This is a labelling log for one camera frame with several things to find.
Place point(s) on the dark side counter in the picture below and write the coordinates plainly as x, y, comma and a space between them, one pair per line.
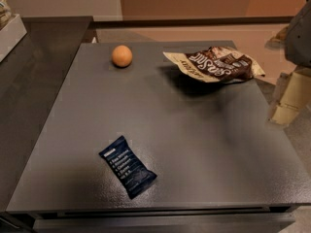
30, 77

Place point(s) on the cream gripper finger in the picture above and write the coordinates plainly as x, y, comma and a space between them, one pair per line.
291, 94

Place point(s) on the white box on counter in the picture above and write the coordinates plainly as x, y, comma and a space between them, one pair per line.
10, 35

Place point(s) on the orange fruit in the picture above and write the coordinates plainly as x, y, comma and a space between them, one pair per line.
122, 56

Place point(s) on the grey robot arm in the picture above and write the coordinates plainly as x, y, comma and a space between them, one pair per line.
298, 40

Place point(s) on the brown white snack bag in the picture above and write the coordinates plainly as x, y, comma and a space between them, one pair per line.
217, 65

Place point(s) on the blue rxbar wrapper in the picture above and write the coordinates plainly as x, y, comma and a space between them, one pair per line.
128, 168

